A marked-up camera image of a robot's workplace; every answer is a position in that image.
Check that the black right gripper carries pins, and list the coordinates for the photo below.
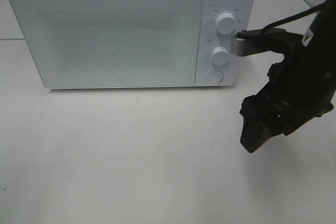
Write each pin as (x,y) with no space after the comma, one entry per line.
(300,87)

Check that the round white door-release button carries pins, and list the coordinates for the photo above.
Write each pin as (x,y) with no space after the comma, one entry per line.
(215,76)

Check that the white round knob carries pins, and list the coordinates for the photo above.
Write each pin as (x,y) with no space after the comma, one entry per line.
(225,23)
(219,56)

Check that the white microwave door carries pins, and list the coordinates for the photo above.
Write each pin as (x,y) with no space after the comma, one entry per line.
(112,43)

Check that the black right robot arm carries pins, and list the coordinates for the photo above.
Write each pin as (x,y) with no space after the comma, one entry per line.
(317,21)

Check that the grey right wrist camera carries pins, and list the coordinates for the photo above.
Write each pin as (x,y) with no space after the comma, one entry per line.
(242,47)

